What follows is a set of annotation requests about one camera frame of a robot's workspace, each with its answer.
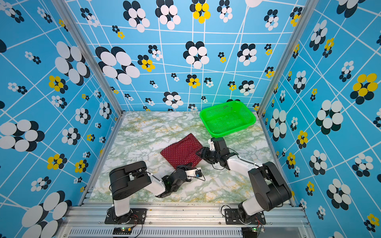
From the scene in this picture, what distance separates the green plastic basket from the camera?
112 cm

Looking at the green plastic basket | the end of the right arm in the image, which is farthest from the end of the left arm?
the green plastic basket

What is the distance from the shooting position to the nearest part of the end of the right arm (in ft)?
2.22
